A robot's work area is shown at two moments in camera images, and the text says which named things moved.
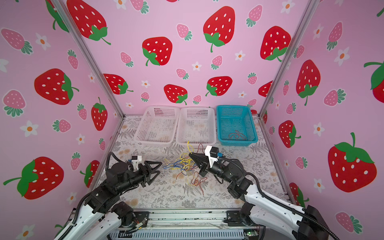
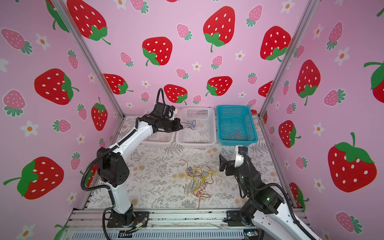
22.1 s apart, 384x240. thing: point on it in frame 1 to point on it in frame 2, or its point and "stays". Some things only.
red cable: x=237 y=134 stays
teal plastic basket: x=236 y=126 stays
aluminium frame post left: x=68 y=19 stays
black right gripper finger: x=199 y=158 to x=222 y=163
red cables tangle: x=195 y=179 to x=207 y=179
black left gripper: x=145 y=174 to x=177 y=122
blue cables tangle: x=182 y=164 to x=190 y=169
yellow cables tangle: x=186 y=161 to x=199 y=175
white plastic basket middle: x=196 y=125 stays
